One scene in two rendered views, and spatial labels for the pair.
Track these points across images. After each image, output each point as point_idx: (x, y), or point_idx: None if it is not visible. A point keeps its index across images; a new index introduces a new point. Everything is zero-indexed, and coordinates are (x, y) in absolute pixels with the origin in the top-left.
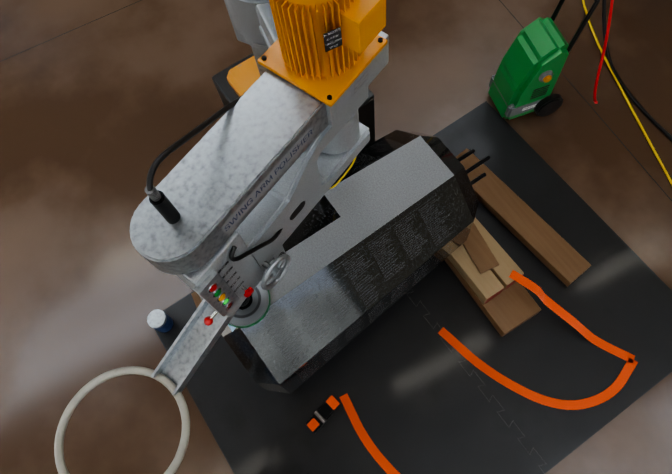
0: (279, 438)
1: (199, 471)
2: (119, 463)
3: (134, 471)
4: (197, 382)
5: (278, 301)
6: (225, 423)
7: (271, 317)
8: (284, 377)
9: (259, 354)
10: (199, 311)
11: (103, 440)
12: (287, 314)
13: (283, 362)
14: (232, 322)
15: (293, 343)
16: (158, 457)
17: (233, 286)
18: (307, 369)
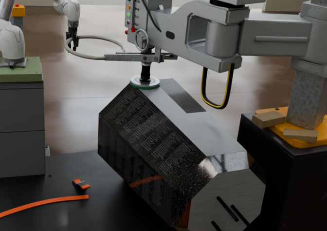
0: (77, 169)
1: (77, 145)
2: (96, 125)
3: (90, 128)
4: None
5: (139, 91)
6: (97, 154)
7: (132, 92)
8: (101, 113)
9: (116, 96)
10: (139, 53)
11: None
12: (132, 98)
13: (109, 109)
14: (134, 76)
15: (117, 109)
16: (92, 135)
17: (135, 18)
18: (104, 137)
